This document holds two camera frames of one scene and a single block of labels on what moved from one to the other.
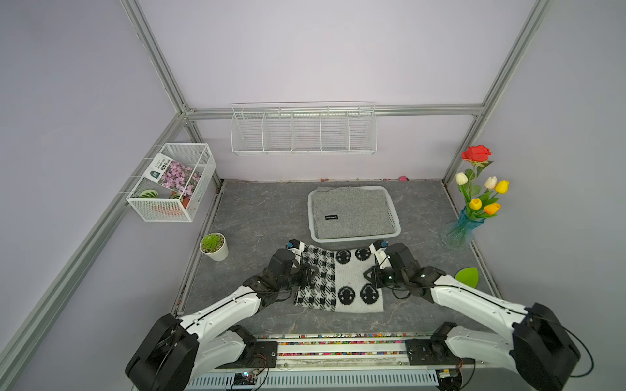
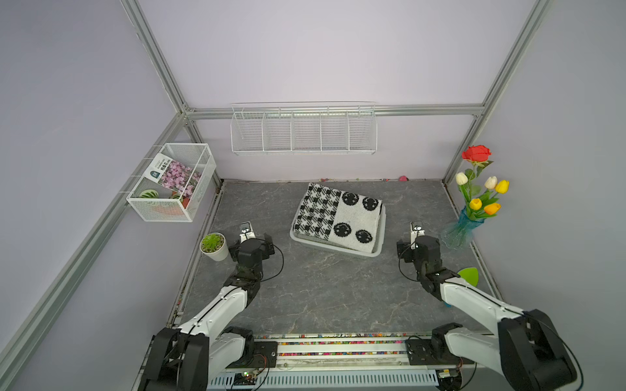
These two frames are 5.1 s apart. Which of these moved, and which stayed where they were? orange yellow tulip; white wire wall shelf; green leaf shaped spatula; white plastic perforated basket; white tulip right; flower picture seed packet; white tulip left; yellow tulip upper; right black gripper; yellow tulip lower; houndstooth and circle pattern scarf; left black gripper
Moved: left black gripper; white plastic perforated basket; houndstooth and circle pattern scarf; right black gripper
Stayed: orange yellow tulip; white wire wall shelf; white tulip left; yellow tulip lower; flower picture seed packet; white tulip right; yellow tulip upper; green leaf shaped spatula
